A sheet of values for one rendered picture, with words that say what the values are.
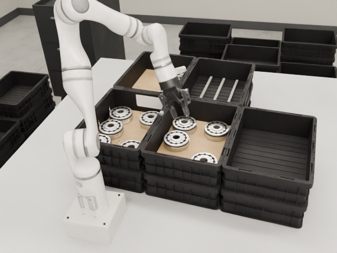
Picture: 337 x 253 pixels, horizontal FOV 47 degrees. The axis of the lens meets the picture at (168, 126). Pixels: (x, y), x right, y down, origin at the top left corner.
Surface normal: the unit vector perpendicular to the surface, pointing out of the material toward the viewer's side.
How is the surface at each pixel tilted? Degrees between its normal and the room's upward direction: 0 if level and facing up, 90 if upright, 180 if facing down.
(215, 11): 90
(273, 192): 90
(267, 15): 90
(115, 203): 2
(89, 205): 90
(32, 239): 0
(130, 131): 0
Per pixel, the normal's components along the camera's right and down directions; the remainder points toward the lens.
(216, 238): -0.04, -0.81
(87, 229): -0.26, 0.57
